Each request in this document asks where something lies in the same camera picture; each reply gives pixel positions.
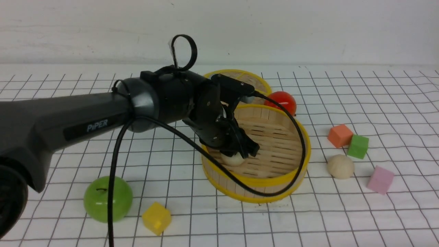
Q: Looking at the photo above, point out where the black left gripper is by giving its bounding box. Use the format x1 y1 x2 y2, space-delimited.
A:
182 82 260 158

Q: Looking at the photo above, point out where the white bun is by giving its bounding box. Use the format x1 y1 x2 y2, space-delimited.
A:
327 154 355 179
221 153 246 167

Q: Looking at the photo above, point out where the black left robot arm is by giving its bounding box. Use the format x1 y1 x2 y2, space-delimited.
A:
0 66 259 237

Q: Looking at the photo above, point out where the bamboo steamer tray yellow rim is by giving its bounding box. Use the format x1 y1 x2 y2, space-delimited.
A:
202 104 311 204

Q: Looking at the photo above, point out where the bamboo steamer lid yellow rim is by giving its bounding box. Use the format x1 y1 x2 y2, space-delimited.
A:
204 69 272 96

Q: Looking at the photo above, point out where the red tomato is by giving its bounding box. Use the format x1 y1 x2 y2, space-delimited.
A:
268 91 297 117

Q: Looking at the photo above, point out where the orange cube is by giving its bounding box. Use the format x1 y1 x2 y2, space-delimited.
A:
327 125 353 148

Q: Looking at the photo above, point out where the yellow cube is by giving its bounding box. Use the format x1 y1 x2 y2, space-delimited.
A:
141 202 171 236

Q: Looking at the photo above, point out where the green cube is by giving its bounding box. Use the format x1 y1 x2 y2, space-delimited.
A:
347 134 369 159

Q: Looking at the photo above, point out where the pink cube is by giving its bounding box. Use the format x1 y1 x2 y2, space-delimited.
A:
366 166 395 195

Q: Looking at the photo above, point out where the green apple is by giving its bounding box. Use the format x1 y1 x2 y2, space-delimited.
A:
83 176 133 223

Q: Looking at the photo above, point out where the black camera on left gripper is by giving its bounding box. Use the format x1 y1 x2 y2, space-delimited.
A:
209 73 255 105

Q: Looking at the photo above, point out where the black cable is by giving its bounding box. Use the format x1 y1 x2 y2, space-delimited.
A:
108 92 307 247

